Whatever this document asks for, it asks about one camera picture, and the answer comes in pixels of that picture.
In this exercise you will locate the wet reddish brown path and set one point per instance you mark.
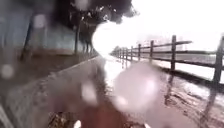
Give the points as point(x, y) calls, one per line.
point(83, 76)

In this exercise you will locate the dark trees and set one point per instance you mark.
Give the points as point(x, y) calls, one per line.
point(100, 13)

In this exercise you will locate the robot's own part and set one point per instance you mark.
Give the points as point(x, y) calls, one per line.
point(77, 124)
point(146, 126)

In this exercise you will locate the dark soil strip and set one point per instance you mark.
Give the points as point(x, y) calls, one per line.
point(33, 70)

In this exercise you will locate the pale ground behind fence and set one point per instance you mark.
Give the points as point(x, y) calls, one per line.
point(200, 70)

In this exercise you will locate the grey gravel strip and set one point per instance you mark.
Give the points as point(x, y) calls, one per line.
point(30, 100)

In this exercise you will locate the dark wooden rail fence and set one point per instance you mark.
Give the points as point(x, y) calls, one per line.
point(173, 53)

